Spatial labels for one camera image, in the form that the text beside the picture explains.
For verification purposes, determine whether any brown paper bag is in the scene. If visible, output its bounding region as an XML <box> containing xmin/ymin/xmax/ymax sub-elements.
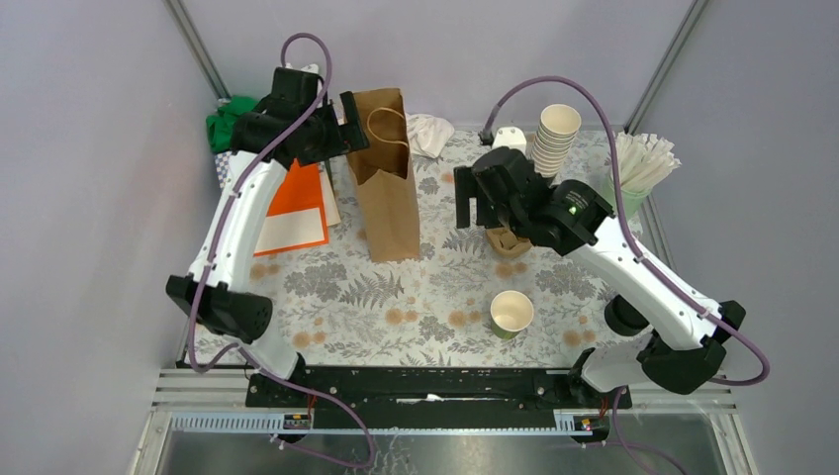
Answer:
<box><xmin>347</xmin><ymin>88</ymin><xmax>420</xmax><ymax>262</ymax></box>

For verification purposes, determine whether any floral table mat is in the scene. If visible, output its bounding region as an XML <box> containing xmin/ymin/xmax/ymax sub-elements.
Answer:
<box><xmin>246</xmin><ymin>131</ymin><xmax>619</xmax><ymax>368</ymax></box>

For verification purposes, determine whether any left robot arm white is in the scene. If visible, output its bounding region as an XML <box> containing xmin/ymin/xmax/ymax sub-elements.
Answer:
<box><xmin>165</xmin><ymin>67</ymin><xmax>369</xmax><ymax>407</ymax></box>

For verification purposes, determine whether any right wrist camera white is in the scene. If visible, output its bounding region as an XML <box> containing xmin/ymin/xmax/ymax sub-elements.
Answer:
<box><xmin>491</xmin><ymin>127</ymin><xmax>527</xmax><ymax>153</ymax></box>

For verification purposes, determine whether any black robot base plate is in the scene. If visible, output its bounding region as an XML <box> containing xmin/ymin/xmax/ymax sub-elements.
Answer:
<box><xmin>245</xmin><ymin>364</ymin><xmax>632</xmax><ymax>425</ymax></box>

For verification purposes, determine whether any green paper cup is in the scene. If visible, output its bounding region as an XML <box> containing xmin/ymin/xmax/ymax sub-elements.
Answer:
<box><xmin>490</xmin><ymin>290</ymin><xmax>534</xmax><ymax>339</ymax></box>

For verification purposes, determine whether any white slotted cable duct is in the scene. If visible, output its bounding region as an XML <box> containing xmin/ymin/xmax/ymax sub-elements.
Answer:
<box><xmin>170</xmin><ymin>411</ymin><xmax>609</xmax><ymax>436</ymax></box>

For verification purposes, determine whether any white wrapped straws bundle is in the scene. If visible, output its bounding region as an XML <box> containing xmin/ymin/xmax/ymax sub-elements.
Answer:
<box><xmin>615</xmin><ymin>132</ymin><xmax>682</xmax><ymax>194</ymax></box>

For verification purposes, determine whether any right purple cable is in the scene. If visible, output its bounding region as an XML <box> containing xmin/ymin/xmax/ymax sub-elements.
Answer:
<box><xmin>480</xmin><ymin>75</ymin><xmax>772</xmax><ymax>387</ymax></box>

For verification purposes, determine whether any blue checkered paper bag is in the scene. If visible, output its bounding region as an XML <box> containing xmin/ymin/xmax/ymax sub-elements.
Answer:
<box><xmin>215</xmin><ymin>151</ymin><xmax>238</xmax><ymax>194</ymax></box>

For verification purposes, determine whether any stack of paper cups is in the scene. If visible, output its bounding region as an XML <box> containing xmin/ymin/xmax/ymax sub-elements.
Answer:
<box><xmin>528</xmin><ymin>104</ymin><xmax>582</xmax><ymax>178</ymax></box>

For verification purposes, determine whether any black cup lids stack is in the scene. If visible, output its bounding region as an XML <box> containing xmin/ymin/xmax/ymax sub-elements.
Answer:
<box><xmin>604</xmin><ymin>295</ymin><xmax>649</xmax><ymax>336</ymax></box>

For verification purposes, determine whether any green straw holder cup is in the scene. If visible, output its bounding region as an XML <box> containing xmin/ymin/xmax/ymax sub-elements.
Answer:
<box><xmin>599</xmin><ymin>175</ymin><xmax>651</xmax><ymax>220</ymax></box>

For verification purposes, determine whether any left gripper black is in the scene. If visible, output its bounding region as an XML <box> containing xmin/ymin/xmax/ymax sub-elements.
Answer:
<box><xmin>299</xmin><ymin>90</ymin><xmax>370</xmax><ymax>166</ymax></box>

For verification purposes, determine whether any green cloth bag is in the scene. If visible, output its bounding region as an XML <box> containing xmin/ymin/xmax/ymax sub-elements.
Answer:
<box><xmin>205</xmin><ymin>95</ymin><xmax>257</xmax><ymax>153</ymax></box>

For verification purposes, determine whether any orange paper bag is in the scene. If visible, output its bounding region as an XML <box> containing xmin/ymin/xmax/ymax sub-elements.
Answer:
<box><xmin>254</xmin><ymin>162</ymin><xmax>329</xmax><ymax>256</ymax></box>

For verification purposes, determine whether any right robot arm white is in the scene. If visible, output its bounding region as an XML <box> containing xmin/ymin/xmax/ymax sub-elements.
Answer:
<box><xmin>453</xmin><ymin>146</ymin><xmax>729</xmax><ymax>408</ymax></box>

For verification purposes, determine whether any white cloth bag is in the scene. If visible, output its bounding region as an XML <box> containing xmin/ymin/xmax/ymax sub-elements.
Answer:
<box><xmin>406</xmin><ymin>114</ymin><xmax>455</xmax><ymax>159</ymax></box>

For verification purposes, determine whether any brown pulp cup carrier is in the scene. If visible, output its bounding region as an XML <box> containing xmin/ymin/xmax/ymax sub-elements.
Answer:
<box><xmin>486</xmin><ymin>228</ymin><xmax>532</xmax><ymax>259</ymax></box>

